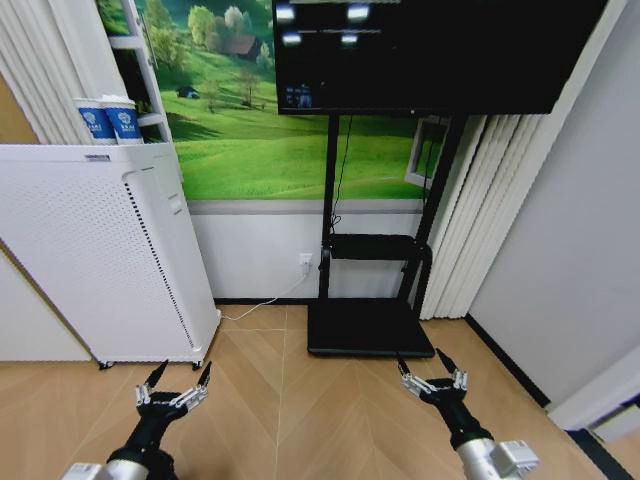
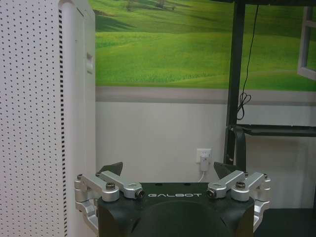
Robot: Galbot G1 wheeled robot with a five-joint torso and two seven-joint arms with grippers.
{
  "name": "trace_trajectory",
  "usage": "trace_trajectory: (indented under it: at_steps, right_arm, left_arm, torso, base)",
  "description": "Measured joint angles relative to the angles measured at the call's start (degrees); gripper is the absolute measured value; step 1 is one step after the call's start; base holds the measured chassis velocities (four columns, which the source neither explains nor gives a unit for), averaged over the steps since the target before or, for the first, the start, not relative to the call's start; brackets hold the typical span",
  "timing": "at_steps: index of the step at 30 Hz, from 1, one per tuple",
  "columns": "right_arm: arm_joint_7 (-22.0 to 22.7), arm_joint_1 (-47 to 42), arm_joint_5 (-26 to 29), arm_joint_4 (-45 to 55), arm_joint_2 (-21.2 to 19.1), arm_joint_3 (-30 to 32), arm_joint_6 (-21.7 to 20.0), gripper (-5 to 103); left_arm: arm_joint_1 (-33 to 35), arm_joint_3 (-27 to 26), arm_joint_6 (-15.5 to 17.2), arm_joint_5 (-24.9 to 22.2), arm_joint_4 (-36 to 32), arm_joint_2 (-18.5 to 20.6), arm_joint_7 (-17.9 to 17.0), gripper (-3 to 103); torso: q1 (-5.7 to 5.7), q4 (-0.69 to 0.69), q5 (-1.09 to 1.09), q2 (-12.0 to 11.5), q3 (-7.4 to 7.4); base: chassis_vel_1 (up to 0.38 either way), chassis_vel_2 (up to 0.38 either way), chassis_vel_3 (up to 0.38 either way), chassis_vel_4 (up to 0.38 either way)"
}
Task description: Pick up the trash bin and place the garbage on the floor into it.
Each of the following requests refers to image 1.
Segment black stand shelf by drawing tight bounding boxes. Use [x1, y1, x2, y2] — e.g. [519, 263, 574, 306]
[328, 233, 420, 261]

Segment white air purifier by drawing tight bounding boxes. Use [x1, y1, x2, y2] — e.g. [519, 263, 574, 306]
[0, 143, 223, 372]

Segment white shelf frame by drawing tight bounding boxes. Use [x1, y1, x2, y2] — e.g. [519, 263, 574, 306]
[106, 0, 174, 145]

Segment thin black hanging cable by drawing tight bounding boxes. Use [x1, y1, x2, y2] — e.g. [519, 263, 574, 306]
[331, 115, 355, 237]

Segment white power cable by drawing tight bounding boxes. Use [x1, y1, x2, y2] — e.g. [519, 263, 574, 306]
[219, 272, 308, 322]

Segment white door frame base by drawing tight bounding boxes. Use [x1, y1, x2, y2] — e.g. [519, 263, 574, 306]
[546, 391, 640, 444]

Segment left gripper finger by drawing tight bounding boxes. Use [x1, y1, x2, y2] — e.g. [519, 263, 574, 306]
[174, 361, 213, 413]
[132, 358, 170, 406]

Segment black television floor stand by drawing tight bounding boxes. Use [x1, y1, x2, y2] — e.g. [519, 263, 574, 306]
[305, 113, 469, 359]

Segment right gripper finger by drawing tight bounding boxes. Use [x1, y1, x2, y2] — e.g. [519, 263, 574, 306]
[435, 347, 472, 393]
[396, 351, 431, 398]

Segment green landscape wall poster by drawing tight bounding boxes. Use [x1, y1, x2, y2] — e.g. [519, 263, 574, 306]
[96, 0, 452, 202]

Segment blue white paper cup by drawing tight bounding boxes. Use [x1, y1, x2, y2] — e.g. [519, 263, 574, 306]
[73, 96, 119, 147]
[102, 97, 147, 147]

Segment large black television screen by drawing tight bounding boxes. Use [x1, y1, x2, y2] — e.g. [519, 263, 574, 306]
[272, 0, 629, 118]

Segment white vertical blinds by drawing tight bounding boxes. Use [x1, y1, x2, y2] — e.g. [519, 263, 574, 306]
[418, 114, 551, 322]
[0, 0, 109, 146]

